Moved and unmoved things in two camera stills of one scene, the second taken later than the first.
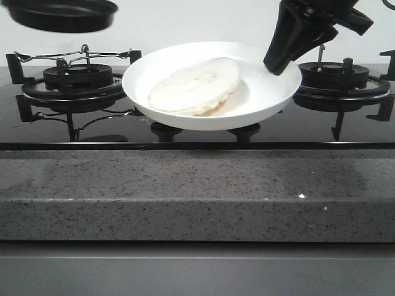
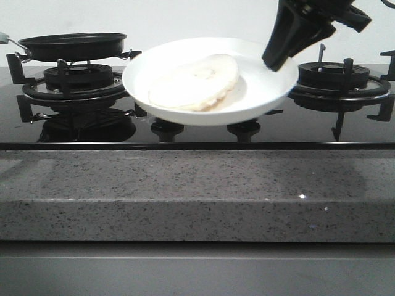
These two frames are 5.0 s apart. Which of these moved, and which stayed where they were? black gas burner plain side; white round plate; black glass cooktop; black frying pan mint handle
Moved: black frying pan mint handle
Stayed: white round plate; black glass cooktop; black gas burner plain side
